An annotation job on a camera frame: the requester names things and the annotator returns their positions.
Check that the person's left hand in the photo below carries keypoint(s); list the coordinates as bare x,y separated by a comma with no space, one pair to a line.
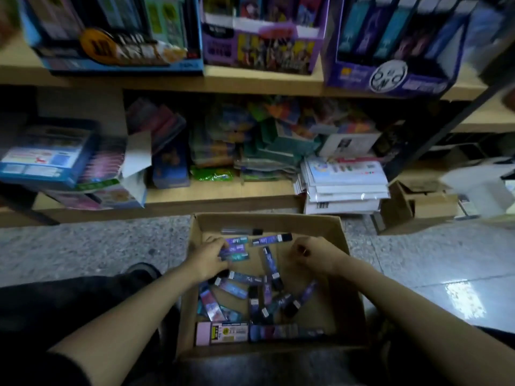
207,259

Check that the person's right hand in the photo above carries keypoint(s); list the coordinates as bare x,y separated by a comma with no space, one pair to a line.
322,255

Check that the brown cardboard box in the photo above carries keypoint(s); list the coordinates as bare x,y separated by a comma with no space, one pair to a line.
322,301

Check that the pile of pencil lead cases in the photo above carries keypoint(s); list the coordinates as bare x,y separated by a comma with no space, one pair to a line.
241,305

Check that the wooden shelf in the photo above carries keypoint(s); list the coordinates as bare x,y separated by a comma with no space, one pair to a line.
241,80

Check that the black and white display box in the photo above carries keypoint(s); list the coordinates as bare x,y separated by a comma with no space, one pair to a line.
386,76

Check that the purple display box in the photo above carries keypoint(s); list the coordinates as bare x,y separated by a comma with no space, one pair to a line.
257,52

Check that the blue display box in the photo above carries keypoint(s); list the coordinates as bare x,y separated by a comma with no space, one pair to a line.
121,48

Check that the person's right forearm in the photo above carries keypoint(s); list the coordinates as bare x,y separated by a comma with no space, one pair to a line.
426,325

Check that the person's left forearm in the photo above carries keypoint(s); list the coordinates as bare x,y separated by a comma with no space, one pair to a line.
121,333

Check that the stack of white packets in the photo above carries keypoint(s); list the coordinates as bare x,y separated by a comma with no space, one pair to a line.
342,185

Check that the small open brown carton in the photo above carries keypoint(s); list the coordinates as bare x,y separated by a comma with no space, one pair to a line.
418,206

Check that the white printed carton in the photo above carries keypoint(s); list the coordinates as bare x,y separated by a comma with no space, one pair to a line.
350,144

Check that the heap of green teal packs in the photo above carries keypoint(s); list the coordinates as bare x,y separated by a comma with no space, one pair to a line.
249,140

